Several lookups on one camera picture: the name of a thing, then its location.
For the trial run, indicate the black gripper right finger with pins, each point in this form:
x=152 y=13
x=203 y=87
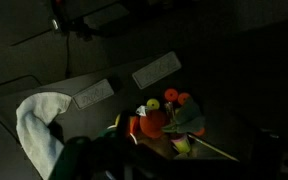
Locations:
x=267 y=156

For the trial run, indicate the yellow pink cylinder toy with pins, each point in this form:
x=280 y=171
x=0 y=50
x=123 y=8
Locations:
x=181 y=144

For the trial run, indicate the orange red ball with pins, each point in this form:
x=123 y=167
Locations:
x=153 y=124

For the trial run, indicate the small yellow round toy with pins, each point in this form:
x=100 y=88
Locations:
x=153 y=104

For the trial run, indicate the small orange disc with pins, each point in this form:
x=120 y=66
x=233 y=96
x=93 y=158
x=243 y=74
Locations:
x=183 y=98
x=171 y=95
x=199 y=132

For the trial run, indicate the white terry towel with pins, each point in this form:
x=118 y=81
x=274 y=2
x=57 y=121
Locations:
x=34 y=133

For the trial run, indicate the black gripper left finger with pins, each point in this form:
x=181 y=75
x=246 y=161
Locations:
x=84 y=160

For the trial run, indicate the green felt piece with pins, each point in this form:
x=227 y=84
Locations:
x=189 y=116

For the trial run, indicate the thin wooden stick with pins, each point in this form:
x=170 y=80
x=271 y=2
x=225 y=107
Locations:
x=214 y=148

